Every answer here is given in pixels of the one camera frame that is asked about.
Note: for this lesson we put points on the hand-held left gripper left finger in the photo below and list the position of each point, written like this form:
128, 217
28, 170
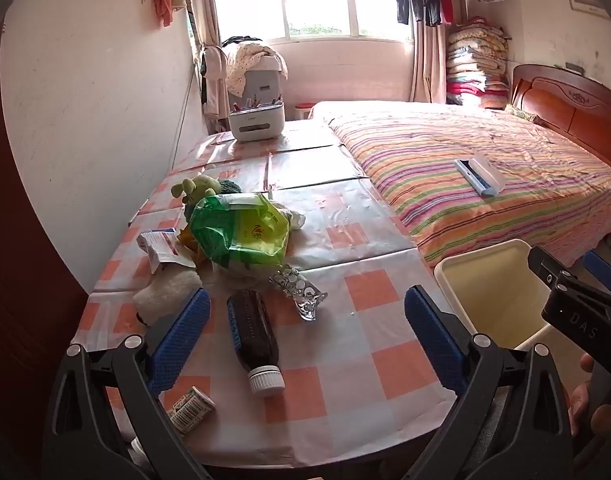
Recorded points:
185, 330

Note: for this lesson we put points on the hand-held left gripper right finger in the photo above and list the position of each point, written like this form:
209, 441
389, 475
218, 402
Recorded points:
430, 330

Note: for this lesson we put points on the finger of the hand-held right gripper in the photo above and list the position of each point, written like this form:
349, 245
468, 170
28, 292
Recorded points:
545, 265
603, 270

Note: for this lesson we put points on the white fluffy cloth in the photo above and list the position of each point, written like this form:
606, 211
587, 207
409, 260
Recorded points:
165, 290

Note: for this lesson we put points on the cream plastic trash bin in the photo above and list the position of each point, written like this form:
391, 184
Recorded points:
485, 290

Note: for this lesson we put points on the brown bottle with white cap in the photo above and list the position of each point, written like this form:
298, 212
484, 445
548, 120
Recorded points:
250, 330

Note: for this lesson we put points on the small labelled can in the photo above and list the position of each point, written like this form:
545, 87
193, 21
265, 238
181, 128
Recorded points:
190, 410

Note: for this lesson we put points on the white medicine box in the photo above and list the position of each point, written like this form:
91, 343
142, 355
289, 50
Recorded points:
163, 252

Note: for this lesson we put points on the yellow snack bag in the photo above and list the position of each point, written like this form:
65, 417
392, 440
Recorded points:
188, 240

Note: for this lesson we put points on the green plastic bag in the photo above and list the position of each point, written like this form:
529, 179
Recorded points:
235, 230

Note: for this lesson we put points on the foil blister pack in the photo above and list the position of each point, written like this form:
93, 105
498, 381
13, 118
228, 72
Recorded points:
298, 290

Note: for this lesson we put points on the person's right hand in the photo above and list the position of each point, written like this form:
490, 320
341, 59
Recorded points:
580, 405

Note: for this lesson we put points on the white and blue case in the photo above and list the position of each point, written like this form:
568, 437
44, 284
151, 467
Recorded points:
478, 175

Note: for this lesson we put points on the green broccoli plush toy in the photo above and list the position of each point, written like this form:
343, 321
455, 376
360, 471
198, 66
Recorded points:
200, 187

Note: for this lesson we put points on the striped bed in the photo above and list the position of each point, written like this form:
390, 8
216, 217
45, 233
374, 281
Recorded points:
435, 160

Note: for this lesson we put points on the patterned pillow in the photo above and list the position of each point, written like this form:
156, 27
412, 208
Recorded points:
520, 112

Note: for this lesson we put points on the crumpled white plastic wrap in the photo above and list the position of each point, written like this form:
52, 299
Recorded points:
296, 219

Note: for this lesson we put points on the brown wooden door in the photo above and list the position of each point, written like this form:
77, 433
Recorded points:
25, 310

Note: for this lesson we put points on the wooden headboard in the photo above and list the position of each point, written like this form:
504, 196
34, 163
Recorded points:
570, 102

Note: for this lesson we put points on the small grey object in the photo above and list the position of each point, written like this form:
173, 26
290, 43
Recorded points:
571, 66

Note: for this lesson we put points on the stack of folded quilts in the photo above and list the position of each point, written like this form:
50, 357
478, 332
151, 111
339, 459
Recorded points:
475, 65

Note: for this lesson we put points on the white desktop organizer box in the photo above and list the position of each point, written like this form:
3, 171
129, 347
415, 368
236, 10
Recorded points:
255, 122

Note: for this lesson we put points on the beige curtain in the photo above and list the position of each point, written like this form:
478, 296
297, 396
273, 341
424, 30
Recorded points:
428, 60
203, 5

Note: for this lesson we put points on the red stool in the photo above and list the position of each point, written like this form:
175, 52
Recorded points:
304, 109

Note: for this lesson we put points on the white air cooler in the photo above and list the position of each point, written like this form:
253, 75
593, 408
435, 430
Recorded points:
265, 87

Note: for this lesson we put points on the pale pink hanging garment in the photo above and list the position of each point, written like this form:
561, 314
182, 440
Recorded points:
216, 75

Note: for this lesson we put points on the dotted cream blanket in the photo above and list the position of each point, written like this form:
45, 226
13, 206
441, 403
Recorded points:
250, 62

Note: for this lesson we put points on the black garment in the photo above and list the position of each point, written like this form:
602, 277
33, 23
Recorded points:
243, 40

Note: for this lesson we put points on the window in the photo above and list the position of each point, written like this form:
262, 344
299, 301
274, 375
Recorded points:
315, 10

